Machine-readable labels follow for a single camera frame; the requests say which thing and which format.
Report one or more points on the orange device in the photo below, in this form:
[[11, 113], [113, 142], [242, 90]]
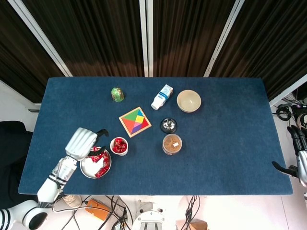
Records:
[[97, 209]]

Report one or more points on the round metal plate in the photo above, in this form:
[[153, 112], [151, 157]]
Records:
[[90, 167]]

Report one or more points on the wooden tangram puzzle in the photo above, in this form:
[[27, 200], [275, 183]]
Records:
[[134, 122]]

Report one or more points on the white metal frame post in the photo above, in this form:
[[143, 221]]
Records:
[[38, 33], [287, 92], [143, 36], [149, 36], [224, 36]]

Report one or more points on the black chair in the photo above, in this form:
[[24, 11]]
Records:
[[12, 148]]

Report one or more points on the white blue milk carton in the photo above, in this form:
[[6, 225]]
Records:
[[161, 97]]

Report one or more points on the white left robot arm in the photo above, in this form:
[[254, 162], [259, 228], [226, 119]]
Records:
[[48, 189]]

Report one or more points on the beige tape roll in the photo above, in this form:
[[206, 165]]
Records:
[[73, 201]]

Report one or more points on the clear rubber band jar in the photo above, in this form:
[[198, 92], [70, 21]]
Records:
[[172, 145]]

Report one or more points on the red candy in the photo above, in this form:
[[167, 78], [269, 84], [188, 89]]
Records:
[[116, 149], [107, 165], [118, 141], [123, 148], [100, 173], [96, 148], [94, 158]]

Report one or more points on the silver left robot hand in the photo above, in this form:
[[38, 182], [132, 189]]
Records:
[[80, 143]]

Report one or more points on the white round headset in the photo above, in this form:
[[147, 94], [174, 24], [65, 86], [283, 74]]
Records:
[[302, 121]]

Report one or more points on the dark brown curtain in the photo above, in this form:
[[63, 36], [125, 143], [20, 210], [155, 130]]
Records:
[[275, 48], [96, 36], [187, 36], [19, 60]]

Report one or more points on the brown paper object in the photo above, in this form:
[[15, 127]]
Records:
[[194, 226]]

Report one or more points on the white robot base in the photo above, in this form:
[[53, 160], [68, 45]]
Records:
[[148, 218]]

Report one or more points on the white paper cup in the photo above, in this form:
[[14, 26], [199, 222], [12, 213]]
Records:
[[120, 154]]

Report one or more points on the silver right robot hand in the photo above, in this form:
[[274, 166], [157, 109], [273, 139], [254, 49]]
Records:
[[302, 167]]

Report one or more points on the blue table cloth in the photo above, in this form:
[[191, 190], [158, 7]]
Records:
[[216, 155]]

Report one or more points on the grey metal bracket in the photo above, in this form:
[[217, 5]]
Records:
[[33, 110]]

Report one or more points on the beige bowl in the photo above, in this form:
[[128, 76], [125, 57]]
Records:
[[189, 101]]

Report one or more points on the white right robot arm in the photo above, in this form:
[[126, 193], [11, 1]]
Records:
[[305, 198]]

